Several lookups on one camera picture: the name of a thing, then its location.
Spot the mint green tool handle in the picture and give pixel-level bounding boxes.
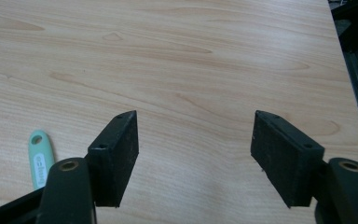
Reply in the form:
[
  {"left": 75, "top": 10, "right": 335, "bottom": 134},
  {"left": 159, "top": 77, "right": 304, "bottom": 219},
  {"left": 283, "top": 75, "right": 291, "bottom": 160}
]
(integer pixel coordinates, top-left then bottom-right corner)
[{"left": 28, "top": 129, "right": 56, "bottom": 190}]

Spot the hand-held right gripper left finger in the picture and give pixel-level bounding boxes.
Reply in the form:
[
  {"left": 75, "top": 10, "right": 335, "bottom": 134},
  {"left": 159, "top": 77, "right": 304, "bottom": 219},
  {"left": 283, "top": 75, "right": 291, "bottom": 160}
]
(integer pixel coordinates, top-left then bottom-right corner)
[{"left": 85, "top": 109, "right": 140, "bottom": 208}]

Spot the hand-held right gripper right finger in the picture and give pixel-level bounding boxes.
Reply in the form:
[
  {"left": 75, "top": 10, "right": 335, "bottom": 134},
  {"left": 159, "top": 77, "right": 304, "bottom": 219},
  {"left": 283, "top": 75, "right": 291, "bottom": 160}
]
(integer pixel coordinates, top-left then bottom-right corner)
[{"left": 250, "top": 109, "right": 326, "bottom": 209}]

